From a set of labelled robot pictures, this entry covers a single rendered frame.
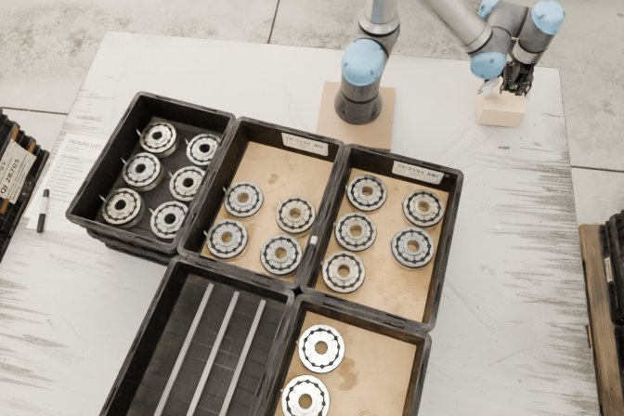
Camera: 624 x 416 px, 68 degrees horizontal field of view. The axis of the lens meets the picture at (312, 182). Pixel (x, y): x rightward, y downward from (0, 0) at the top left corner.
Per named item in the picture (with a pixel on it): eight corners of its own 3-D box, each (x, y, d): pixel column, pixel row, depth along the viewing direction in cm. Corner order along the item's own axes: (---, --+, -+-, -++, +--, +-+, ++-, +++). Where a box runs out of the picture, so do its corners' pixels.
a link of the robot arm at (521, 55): (516, 31, 121) (549, 32, 121) (511, 43, 126) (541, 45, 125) (518, 52, 118) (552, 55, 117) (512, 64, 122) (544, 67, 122)
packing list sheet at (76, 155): (61, 133, 151) (61, 132, 150) (129, 139, 148) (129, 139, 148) (19, 227, 136) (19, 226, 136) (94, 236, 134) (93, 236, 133)
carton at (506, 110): (475, 82, 151) (483, 67, 144) (513, 85, 150) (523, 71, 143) (476, 123, 144) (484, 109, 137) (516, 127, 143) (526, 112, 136)
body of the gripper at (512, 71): (498, 96, 132) (513, 68, 122) (497, 71, 136) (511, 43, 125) (525, 98, 132) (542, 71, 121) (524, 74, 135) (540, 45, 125)
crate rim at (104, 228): (141, 94, 130) (137, 89, 128) (240, 119, 125) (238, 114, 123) (66, 221, 114) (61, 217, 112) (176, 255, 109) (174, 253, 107)
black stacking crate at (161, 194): (152, 114, 139) (138, 91, 129) (244, 138, 134) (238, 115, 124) (85, 234, 122) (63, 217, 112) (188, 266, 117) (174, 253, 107)
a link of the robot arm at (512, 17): (476, 19, 111) (523, 32, 109) (486, -11, 116) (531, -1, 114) (467, 44, 118) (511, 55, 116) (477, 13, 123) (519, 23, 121)
